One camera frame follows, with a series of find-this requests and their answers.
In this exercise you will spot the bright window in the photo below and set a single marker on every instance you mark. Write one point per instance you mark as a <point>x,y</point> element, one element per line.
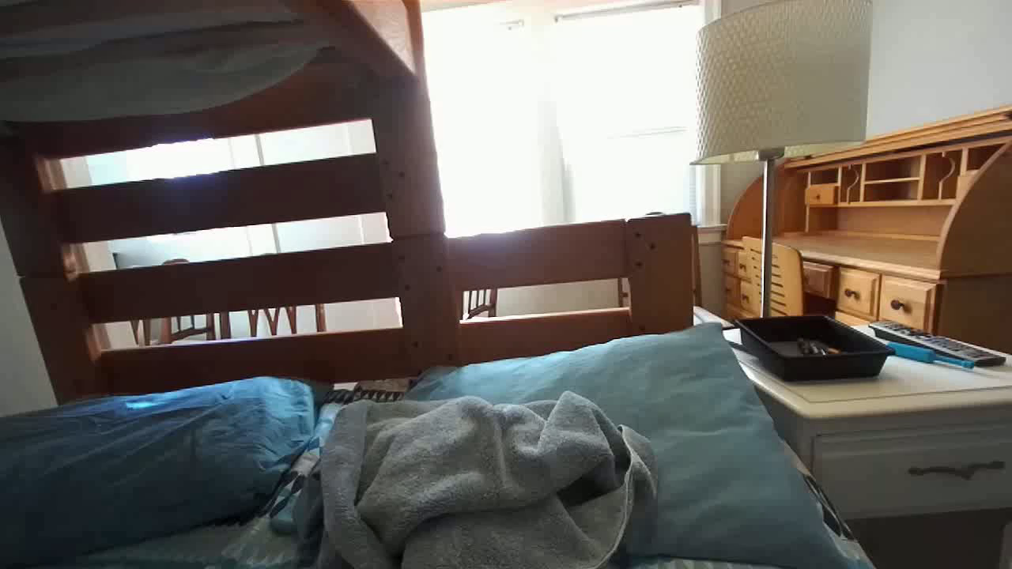
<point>558,115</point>

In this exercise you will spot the grey towel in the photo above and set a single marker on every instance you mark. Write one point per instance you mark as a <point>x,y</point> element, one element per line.
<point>464,476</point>

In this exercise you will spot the dark wooden dining chair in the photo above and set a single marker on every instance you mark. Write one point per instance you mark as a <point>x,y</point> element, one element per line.
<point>263,321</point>

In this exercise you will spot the large light blue pillow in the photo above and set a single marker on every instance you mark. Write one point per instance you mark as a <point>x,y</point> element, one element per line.
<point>717,444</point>

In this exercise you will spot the white lamp shade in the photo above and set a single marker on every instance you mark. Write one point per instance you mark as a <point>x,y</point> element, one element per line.
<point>778,74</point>

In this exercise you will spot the wooden roll-top desk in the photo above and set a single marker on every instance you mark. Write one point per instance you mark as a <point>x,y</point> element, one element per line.
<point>897,249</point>

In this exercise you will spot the dark blue pillow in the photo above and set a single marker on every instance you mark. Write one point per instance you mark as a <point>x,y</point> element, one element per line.
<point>136,463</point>

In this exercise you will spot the blue plastic tool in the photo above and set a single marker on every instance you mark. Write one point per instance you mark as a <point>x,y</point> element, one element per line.
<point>919,356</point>

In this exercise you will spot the white nightstand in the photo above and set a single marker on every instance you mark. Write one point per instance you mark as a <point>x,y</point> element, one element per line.
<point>907,469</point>

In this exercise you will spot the bunk mattress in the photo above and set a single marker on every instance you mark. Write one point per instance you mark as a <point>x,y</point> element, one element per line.
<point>127,65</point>

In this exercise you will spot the wooden bunk bed frame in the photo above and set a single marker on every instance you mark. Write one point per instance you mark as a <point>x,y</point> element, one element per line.
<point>423,262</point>

